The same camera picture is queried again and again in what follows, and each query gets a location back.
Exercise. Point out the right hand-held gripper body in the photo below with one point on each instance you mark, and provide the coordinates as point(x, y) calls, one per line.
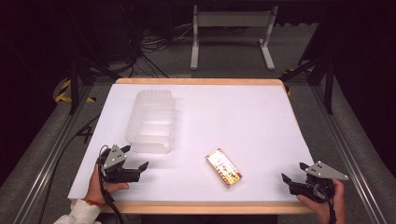
point(323, 174)

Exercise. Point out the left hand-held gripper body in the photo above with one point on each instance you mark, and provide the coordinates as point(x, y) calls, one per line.
point(115, 161)

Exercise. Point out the person's left hand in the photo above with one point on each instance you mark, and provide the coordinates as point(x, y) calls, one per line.
point(97, 187)

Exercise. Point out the person's right hand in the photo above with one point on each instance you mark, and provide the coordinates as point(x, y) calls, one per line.
point(322, 212)

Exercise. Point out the clear plastic storage container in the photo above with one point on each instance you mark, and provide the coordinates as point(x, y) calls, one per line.
point(151, 121)

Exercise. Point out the gold and red patterned box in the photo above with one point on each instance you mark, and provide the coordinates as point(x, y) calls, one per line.
point(223, 168)

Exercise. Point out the yellow and black hazard tape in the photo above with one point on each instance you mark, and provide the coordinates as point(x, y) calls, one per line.
point(288, 90)
point(63, 93)

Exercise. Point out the white table cover sheet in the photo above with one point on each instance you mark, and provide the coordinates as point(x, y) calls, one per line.
point(236, 118)

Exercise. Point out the black metal stand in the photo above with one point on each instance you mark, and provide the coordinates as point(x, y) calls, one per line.
point(74, 84)
point(328, 84)

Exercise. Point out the aluminium floor rail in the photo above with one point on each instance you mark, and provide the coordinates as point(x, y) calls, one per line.
point(348, 155)
point(49, 158)

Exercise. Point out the white metal stand frame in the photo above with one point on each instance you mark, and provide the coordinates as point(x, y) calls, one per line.
point(232, 19)

